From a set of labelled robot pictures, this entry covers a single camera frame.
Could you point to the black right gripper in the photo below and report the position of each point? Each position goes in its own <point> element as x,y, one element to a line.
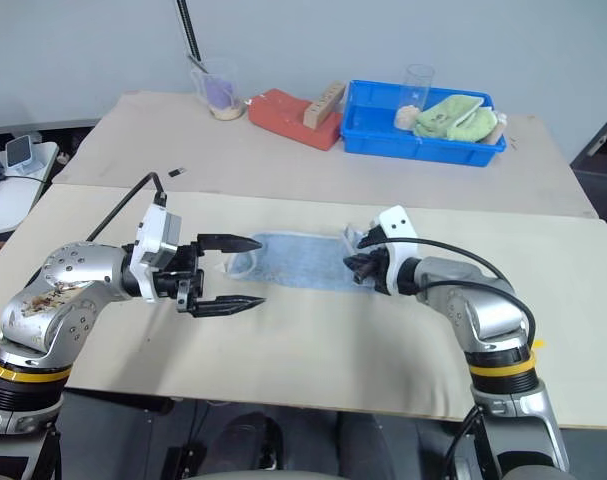
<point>381,270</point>

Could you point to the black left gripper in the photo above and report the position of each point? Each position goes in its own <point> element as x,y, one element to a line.
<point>189,265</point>

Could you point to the light blue towel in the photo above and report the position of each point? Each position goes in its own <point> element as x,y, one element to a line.
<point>298,260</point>

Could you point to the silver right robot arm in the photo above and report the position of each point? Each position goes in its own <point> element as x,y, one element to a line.
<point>488,310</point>

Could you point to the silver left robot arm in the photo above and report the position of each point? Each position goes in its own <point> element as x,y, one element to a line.
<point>58,280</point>

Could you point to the green folded towel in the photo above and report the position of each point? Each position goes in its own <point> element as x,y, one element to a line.
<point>453,120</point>

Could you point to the blue plastic bin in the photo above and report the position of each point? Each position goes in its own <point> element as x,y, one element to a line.
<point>373,135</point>

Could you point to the wooden block with holes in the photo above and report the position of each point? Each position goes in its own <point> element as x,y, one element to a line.
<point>323,107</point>

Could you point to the red cloth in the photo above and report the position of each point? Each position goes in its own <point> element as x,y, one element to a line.
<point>283,117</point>

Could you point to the dark rounded shape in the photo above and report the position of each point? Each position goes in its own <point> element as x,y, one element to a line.
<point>248,442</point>

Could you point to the tan board in bin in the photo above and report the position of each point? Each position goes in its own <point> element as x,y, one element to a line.
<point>497,134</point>

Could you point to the clear plastic measuring cup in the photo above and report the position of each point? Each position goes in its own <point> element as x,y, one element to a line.
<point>220,90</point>

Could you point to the white side table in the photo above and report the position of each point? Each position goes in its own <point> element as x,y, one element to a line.
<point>18,195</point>

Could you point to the white device with screen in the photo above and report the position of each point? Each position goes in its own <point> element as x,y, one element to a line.
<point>19,151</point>

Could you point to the black ribbed pole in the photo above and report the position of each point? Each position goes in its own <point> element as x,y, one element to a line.
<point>188,30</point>

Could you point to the dark grey cabinet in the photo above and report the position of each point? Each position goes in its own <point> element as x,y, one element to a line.
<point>600,170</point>

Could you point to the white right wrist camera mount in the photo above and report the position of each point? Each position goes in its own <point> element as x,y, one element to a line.
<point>400,230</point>

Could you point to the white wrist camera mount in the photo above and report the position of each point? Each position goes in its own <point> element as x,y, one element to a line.
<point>155,225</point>
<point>400,230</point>

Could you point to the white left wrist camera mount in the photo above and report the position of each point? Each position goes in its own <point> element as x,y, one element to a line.
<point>155,225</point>

